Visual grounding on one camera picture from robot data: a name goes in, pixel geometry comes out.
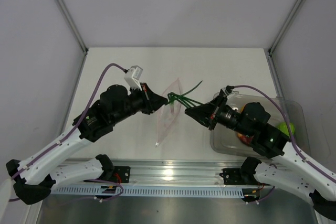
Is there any clear pink zip bag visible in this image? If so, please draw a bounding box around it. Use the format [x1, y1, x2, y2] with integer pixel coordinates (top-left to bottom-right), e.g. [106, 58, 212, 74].
[155, 78, 182, 147]

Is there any white slotted cable duct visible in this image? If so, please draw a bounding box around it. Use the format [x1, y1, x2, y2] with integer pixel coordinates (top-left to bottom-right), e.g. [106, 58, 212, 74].
[52, 184, 244, 198]

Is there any green round fruit toy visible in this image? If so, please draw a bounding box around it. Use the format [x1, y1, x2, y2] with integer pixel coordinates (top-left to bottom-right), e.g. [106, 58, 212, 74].
[277, 122, 295, 137]

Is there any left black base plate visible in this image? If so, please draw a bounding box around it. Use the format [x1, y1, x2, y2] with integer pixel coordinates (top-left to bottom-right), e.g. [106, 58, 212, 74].
[108, 166, 131, 184]

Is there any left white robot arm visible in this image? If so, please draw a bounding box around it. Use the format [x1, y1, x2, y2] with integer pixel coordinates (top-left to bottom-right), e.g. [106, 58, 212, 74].
[6, 83, 167, 205]

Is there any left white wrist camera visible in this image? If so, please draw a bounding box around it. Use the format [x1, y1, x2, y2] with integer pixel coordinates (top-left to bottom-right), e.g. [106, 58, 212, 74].
[124, 66, 143, 89]

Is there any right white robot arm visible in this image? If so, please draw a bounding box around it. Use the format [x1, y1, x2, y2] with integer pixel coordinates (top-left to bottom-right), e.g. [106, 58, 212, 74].
[185, 94, 335, 220]

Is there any aluminium mounting rail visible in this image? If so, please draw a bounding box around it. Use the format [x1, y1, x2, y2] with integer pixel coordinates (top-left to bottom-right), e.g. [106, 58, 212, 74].
[35, 159, 321, 189]

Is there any green scallion toy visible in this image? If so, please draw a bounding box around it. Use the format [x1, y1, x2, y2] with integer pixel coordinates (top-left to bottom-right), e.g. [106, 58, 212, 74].
[166, 81, 203, 109]

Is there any right aluminium frame post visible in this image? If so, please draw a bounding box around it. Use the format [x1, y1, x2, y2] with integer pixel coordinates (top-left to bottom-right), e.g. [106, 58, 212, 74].
[267, 0, 322, 53]

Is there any left aluminium frame post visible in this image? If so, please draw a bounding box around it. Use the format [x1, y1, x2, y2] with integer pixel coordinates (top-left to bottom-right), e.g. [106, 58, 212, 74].
[40, 0, 88, 53]

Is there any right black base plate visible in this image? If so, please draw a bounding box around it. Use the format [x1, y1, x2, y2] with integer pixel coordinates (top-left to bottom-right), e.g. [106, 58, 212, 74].
[219, 168, 269, 187]

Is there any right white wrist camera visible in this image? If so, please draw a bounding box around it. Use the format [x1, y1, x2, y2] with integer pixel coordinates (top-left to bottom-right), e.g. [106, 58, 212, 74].
[219, 85, 235, 98]

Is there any clear plastic food container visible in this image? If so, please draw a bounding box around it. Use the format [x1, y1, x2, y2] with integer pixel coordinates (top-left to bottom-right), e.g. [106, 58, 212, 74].
[210, 91, 311, 160]

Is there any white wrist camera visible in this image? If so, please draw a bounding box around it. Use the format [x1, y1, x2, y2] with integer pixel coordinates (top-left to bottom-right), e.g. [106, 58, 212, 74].
[219, 85, 235, 98]
[124, 66, 143, 89]

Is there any red meat slice toy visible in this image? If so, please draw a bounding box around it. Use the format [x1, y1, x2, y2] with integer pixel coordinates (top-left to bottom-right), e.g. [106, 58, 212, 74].
[237, 133, 254, 146]

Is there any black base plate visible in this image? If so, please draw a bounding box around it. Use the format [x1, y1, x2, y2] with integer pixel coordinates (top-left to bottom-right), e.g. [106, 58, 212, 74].
[108, 166, 131, 184]
[219, 168, 269, 187]

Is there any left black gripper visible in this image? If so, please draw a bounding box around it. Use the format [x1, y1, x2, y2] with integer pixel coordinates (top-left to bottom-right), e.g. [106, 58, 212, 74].
[111, 83, 168, 125]

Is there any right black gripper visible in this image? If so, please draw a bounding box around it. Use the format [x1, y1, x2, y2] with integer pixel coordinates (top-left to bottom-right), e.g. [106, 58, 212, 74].
[184, 95, 253, 138]

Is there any aluminium frame post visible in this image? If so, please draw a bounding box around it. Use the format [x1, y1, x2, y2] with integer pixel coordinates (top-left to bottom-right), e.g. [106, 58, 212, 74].
[267, 0, 322, 53]
[40, 0, 88, 53]

